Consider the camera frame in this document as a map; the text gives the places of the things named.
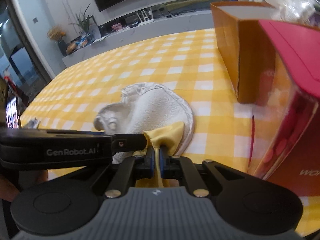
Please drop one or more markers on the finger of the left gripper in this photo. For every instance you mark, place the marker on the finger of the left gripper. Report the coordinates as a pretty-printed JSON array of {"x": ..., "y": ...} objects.
[{"x": 128, "y": 142}]

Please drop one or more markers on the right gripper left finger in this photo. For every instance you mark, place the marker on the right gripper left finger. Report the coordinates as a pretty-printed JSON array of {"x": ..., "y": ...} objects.
[{"x": 116, "y": 179}]

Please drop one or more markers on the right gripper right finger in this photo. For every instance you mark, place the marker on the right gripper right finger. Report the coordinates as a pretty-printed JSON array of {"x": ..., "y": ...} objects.
[{"x": 207, "y": 179}]

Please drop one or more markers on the yellow cleaning cloth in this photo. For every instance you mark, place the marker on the yellow cleaning cloth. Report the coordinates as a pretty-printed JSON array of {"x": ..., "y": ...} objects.
[{"x": 169, "y": 136}]

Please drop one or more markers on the white fabric pouch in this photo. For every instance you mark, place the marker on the white fabric pouch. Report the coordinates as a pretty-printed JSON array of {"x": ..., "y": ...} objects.
[{"x": 145, "y": 107}]

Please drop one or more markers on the purple rose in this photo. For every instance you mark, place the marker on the purple rose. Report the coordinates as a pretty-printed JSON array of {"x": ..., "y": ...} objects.
[{"x": 305, "y": 12}]

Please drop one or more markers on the smartphone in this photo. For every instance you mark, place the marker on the smartphone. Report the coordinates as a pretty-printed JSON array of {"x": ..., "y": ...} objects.
[{"x": 13, "y": 114}]

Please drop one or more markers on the yellow checkered tablecloth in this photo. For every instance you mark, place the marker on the yellow checkered tablecloth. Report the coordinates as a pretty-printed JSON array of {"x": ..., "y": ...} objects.
[{"x": 158, "y": 82}]

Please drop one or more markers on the white tv console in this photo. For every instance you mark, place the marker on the white tv console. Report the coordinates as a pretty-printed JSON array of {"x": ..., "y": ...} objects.
[{"x": 190, "y": 21}]

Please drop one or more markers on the red tissue box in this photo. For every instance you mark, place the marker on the red tissue box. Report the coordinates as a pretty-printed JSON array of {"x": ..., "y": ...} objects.
[{"x": 285, "y": 122}]

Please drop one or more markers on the vase with yellow flowers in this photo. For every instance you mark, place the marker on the vase with yellow flowers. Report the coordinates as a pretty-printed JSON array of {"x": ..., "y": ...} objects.
[{"x": 56, "y": 34}]

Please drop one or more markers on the green plant in vase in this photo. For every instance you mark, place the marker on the green plant in vase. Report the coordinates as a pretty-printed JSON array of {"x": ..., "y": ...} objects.
[{"x": 83, "y": 23}]

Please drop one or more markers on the white wifi router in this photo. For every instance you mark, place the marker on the white wifi router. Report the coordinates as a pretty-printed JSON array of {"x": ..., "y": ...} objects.
[{"x": 145, "y": 17}]

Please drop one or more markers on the orange storage box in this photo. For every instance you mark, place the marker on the orange storage box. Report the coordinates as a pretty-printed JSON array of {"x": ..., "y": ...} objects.
[{"x": 245, "y": 49}]

